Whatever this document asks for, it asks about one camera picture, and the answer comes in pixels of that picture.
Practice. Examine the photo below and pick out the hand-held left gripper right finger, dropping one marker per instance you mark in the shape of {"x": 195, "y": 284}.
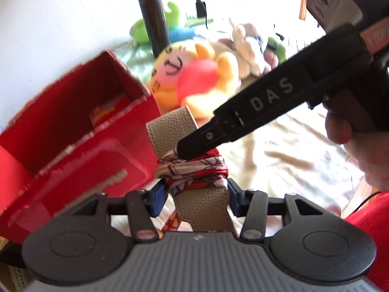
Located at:
{"x": 235, "y": 197}

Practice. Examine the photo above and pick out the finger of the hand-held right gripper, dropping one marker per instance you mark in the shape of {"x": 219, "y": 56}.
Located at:
{"x": 203, "y": 141}

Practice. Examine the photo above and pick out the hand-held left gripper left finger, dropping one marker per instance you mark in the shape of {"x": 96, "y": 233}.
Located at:
{"x": 156, "y": 197}

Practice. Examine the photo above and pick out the red white patterned scarf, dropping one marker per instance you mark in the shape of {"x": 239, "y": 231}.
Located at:
{"x": 197, "y": 173}

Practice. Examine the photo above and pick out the yellow tiger plush toy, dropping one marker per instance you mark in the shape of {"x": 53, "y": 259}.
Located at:
{"x": 194, "y": 76}

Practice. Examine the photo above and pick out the red cardboard box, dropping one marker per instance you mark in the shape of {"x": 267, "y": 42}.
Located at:
{"x": 60, "y": 164}

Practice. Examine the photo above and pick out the person's right hand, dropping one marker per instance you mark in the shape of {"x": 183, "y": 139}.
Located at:
{"x": 373, "y": 155}

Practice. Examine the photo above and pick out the small green plush toy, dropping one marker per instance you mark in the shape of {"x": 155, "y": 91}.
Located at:
{"x": 278, "y": 48}

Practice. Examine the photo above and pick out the white plush toy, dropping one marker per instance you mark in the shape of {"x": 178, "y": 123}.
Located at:
{"x": 247, "y": 48}

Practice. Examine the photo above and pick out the small red patterned box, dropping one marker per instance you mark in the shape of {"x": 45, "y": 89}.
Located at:
{"x": 111, "y": 109}

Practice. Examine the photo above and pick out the green blue plush toy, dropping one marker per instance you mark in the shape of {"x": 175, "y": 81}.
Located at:
{"x": 176, "y": 21}

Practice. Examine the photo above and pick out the black thermos bottle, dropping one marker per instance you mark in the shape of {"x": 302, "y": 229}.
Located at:
{"x": 154, "y": 21}

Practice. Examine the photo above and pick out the person's red clothing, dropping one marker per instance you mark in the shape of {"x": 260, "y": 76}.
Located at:
{"x": 370, "y": 228}

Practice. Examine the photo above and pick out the printed cardboard piece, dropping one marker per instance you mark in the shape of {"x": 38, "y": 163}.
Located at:
{"x": 18, "y": 276}

